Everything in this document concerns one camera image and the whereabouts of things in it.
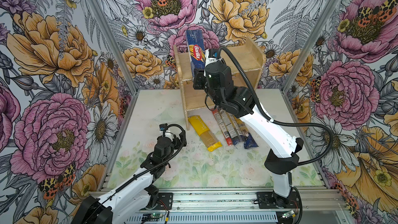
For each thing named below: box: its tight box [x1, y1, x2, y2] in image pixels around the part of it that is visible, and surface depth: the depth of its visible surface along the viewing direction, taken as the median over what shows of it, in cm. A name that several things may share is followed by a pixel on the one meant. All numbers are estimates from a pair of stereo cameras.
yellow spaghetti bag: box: [188, 115, 223, 152], surface depth 98 cm
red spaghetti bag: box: [211, 107, 233, 147], surface depth 96 cm
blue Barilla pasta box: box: [185, 29, 207, 79], surface depth 65 cm
